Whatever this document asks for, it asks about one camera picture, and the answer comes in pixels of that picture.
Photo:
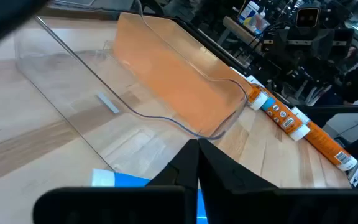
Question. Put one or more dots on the blue silicone tube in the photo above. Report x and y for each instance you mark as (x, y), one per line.
(126, 180)

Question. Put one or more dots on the white bottle blue label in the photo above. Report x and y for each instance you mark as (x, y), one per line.
(249, 11)

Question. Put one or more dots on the orange Gorilla sealant tube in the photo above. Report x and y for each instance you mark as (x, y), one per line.
(258, 99)
(283, 118)
(325, 143)

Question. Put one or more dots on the wooden plank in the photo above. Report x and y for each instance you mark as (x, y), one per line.
(241, 31)

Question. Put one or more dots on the clear plastic bin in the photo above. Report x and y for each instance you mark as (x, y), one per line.
(73, 81)

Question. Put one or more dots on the clear glue bottle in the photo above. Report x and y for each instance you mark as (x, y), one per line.
(259, 21)

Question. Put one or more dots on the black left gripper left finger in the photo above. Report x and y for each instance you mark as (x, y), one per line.
(183, 168)

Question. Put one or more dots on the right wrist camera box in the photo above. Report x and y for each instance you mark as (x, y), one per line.
(307, 17)

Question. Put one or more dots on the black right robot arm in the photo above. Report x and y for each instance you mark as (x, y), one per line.
(294, 74)

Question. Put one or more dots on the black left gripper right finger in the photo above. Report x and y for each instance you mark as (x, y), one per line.
(219, 174)

